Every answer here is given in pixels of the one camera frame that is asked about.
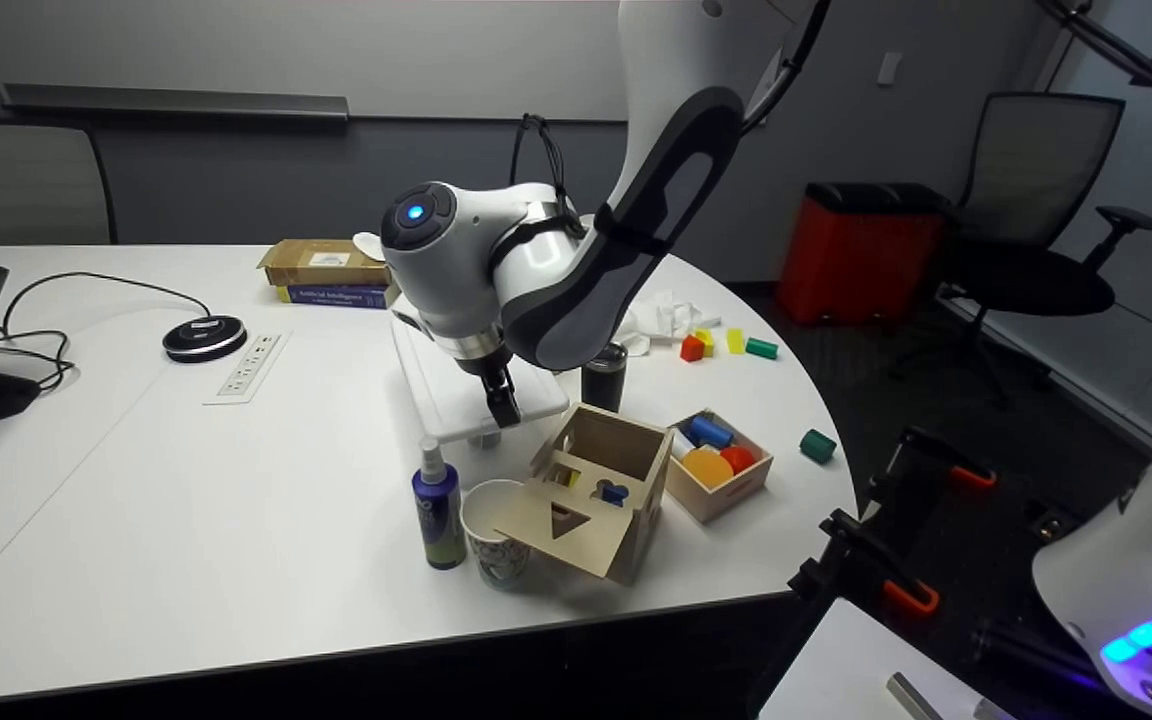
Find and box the white round cup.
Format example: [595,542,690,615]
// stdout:
[462,476,536,594]

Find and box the black table cable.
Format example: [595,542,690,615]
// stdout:
[0,268,223,391]

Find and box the red storage bin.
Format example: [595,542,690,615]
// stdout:
[774,182,956,334]

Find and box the grey conference chair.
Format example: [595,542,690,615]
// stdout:
[0,119,122,250]

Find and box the cardboard tray box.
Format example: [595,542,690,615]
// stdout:
[256,231,395,297]

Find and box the black office chair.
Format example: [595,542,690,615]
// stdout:
[932,87,1152,408]

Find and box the blue block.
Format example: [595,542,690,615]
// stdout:
[679,412,741,451]

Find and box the red block in tray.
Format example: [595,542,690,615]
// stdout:
[720,442,763,481]

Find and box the orange round block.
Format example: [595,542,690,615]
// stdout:
[678,446,741,494]

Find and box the black round puck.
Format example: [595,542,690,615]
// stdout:
[162,311,251,367]

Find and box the black tumbler cup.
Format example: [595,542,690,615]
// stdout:
[582,340,631,416]

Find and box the white wall whiteboard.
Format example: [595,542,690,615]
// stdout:
[0,0,636,130]

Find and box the white paper sheet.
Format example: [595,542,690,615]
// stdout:
[758,594,1009,720]

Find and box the orange handled black clamp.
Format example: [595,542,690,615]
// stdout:
[786,506,947,624]
[865,423,1009,511]

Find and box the grey marker pen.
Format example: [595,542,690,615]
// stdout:
[880,668,947,720]

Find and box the white remote control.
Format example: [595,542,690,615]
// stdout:
[203,328,290,412]

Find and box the small green wooden block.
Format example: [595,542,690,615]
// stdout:
[795,423,842,469]

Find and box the blue book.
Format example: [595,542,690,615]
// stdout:
[282,275,395,311]

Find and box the wooden shape sorter box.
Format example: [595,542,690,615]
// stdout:
[491,401,678,586]

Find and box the small wooden block tray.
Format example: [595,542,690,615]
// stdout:
[665,406,781,528]

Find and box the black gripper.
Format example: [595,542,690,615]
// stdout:
[458,334,527,433]

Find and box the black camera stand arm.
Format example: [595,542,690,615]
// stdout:
[1031,0,1152,133]

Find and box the white crumpled cloth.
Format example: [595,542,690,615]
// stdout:
[626,297,727,360]

